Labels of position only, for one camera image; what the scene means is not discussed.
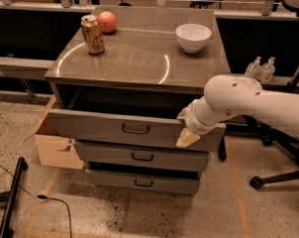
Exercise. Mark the grey drawer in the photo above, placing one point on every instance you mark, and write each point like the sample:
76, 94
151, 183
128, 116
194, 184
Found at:
116, 128
98, 153
142, 182

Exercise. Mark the cardboard box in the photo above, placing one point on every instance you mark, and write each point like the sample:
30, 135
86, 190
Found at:
53, 150

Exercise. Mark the grey middle drawer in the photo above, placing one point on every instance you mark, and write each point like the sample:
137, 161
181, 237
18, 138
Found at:
98, 153

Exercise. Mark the gold soda can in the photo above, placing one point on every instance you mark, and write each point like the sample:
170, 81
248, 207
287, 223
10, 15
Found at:
92, 34

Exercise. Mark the grey drawer cabinet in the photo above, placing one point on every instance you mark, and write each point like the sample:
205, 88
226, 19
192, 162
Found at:
143, 72

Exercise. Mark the black table leg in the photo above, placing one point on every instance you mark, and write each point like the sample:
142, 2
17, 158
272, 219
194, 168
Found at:
222, 154

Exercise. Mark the grey bottom drawer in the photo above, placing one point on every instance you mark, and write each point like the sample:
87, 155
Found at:
142, 182

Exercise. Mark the grey top drawer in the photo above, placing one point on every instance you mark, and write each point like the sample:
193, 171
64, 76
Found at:
116, 128

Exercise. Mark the black office chair base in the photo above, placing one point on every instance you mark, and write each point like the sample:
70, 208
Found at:
269, 135

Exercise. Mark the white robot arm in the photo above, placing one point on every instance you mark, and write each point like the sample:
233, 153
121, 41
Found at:
227, 96

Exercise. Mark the black stand leg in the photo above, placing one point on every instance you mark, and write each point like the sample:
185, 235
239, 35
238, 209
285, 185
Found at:
8, 198

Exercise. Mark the red apple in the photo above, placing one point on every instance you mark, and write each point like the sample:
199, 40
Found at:
108, 22

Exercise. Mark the white ceramic bowl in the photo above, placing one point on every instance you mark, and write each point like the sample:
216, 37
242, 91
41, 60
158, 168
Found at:
192, 37

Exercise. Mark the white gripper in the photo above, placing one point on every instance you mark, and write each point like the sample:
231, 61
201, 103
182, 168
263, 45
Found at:
193, 120

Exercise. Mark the left clear pump bottle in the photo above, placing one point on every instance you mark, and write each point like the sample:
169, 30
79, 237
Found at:
253, 68

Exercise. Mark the right clear pump bottle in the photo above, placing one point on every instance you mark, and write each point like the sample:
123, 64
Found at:
267, 70

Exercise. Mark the clear pump bottle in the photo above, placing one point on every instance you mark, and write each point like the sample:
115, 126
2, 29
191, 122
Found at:
253, 68
267, 70

